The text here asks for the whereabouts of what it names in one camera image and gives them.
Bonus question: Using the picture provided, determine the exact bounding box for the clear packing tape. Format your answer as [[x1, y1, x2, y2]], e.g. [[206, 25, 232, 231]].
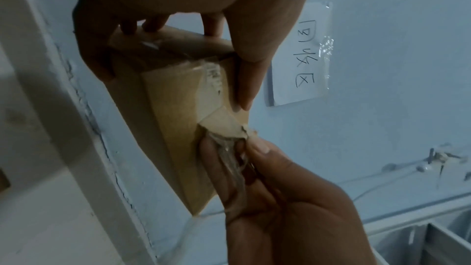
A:
[[198, 57, 259, 212]]

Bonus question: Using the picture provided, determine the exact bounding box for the thin grey wall cable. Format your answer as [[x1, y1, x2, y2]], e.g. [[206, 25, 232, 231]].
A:
[[351, 167, 424, 202]]

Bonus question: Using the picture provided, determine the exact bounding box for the white metal rack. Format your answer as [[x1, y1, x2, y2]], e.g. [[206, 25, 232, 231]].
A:
[[362, 193, 471, 265]]

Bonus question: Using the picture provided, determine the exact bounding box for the person's right hand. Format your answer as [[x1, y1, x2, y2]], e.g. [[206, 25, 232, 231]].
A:
[[200, 134, 380, 265]]

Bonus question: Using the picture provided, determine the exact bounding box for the brown cardboard box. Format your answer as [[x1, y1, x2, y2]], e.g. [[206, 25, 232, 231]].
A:
[[105, 24, 259, 216]]

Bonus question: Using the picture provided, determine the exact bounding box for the white paper wall note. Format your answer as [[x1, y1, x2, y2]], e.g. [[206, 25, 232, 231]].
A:
[[266, 1, 334, 107]]

